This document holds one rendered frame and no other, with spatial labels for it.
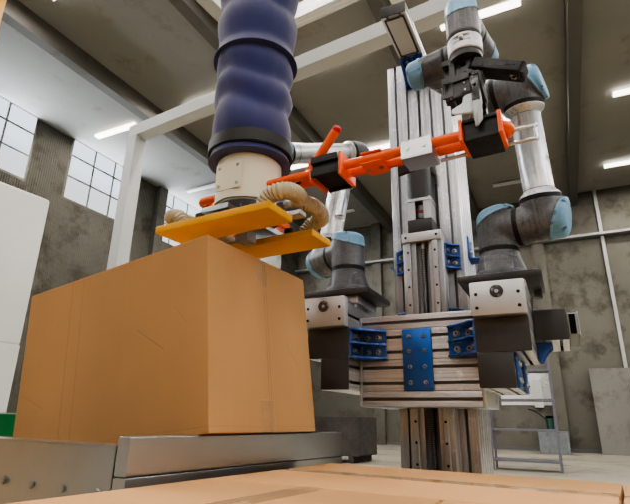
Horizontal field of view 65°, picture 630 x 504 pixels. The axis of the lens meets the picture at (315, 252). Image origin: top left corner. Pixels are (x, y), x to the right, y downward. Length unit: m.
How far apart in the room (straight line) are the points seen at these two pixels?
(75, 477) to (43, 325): 0.54
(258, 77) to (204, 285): 0.60
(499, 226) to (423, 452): 0.71
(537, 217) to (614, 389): 12.71
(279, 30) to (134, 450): 1.11
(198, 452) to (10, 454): 0.36
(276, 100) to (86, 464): 0.94
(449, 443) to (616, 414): 12.52
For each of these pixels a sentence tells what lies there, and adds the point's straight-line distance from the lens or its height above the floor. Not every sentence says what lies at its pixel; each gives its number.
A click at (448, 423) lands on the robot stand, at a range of 1.59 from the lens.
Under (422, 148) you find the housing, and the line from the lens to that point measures 1.09.
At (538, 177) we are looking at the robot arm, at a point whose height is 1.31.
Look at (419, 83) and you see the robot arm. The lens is 1.37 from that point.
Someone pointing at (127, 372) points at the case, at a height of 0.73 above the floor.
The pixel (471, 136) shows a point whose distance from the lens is 1.07.
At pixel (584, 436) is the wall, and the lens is 14.37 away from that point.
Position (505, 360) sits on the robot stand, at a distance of 1.36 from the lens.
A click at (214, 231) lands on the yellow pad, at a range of 1.22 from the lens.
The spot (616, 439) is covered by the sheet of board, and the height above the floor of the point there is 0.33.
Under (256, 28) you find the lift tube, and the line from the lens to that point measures 1.47.
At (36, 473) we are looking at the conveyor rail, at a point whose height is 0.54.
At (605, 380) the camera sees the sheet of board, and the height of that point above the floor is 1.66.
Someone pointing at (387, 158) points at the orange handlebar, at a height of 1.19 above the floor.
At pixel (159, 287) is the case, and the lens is 1.12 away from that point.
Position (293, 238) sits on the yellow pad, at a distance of 1.24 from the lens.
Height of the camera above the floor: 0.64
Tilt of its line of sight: 19 degrees up
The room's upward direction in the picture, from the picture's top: 1 degrees clockwise
